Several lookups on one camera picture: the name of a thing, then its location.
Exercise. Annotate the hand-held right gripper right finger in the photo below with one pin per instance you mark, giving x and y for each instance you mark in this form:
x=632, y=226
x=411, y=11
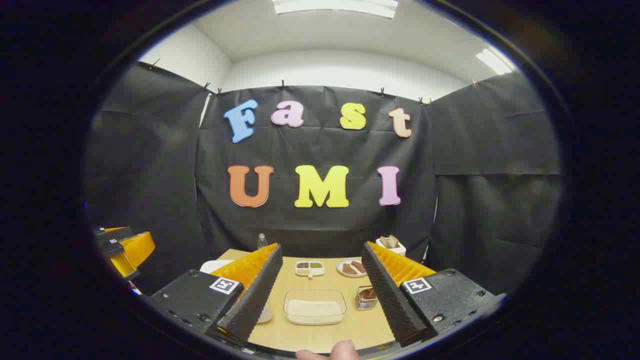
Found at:
x=387, y=295

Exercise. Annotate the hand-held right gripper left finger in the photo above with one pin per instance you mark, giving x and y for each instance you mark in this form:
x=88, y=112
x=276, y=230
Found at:
x=252, y=295

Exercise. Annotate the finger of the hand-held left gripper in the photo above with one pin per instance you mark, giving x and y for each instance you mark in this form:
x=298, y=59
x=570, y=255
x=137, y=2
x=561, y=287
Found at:
x=137, y=247

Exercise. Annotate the white rice cooker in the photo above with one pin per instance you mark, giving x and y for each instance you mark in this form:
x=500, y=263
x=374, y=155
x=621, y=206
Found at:
x=215, y=266

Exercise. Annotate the clear rice container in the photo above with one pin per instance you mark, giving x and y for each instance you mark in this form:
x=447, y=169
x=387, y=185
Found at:
x=315, y=309

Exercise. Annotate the brown meat piece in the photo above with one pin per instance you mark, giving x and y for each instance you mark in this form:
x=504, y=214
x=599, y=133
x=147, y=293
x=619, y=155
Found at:
x=358, y=266
x=349, y=269

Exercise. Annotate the white round plate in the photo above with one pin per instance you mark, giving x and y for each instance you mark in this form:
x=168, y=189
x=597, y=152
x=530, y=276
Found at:
x=345, y=274

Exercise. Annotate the white toaster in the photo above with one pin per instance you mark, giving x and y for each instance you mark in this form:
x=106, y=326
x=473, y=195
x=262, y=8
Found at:
x=397, y=248

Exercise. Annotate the toast bread slice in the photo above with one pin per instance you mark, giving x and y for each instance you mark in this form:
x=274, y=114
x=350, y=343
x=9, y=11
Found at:
x=393, y=241
x=384, y=242

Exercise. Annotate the clear plastic water bottle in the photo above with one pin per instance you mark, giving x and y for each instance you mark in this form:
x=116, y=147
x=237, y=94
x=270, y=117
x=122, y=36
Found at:
x=262, y=242

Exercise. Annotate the white divided dish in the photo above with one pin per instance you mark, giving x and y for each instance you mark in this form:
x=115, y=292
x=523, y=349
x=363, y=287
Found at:
x=309, y=268

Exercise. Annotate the black backdrop cloth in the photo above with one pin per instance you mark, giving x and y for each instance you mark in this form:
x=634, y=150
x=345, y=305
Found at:
x=320, y=225

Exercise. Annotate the small ceiling light panel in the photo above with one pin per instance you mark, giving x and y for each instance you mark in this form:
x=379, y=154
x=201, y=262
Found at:
x=494, y=62

